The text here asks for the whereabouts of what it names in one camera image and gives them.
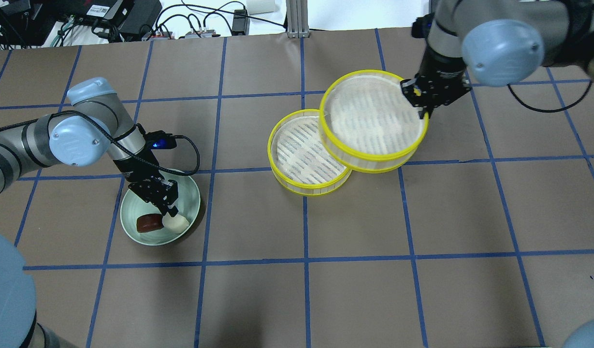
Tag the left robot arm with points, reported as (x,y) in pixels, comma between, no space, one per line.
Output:
(97,124)

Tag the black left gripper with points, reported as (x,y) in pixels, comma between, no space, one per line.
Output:
(136,169)

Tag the black electronics box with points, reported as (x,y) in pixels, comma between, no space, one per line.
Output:
(113,20)

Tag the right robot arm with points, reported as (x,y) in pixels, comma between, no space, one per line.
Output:
(500,42)

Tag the white bun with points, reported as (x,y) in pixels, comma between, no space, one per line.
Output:
(175,224)

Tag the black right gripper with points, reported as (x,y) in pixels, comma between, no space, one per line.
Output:
(441,72)

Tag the brown bun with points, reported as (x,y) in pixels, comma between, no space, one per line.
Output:
(149,223)

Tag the aluminium frame post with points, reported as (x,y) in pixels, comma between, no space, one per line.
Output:
(297,19)

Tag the light green round plate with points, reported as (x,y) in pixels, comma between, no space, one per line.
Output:
(188,203)

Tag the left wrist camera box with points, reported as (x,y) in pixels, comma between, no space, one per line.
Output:
(160,140)

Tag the black power adapter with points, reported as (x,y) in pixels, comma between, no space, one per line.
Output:
(240,23)

